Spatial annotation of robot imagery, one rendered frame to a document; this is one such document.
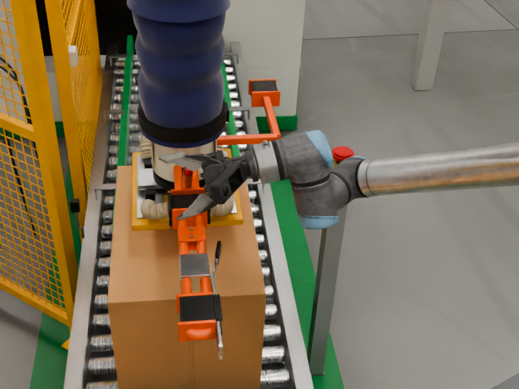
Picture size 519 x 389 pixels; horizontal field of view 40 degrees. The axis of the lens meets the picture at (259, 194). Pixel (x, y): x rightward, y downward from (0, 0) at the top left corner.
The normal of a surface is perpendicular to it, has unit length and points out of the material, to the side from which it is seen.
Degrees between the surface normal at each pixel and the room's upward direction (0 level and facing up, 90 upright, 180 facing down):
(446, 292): 0
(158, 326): 90
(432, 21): 90
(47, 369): 0
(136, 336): 90
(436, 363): 0
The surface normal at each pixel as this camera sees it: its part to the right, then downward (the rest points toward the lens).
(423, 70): 0.11, 0.60
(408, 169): -0.70, -0.15
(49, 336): 0.04, -0.80
